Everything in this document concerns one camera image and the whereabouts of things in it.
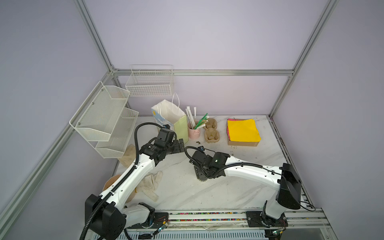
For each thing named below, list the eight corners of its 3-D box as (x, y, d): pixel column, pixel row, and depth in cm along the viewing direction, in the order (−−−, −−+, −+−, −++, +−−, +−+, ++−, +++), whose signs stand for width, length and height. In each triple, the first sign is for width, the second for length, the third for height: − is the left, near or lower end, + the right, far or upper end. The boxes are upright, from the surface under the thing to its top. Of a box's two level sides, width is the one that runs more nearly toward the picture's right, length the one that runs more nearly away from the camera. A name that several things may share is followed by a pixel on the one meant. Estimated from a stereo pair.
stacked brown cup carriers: (204, 143, 106) (204, 139, 102) (203, 121, 119) (203, 117, 116) (219, 143, 106) (220, 139, 102) (216, 121, 119) (217, 117, 116)
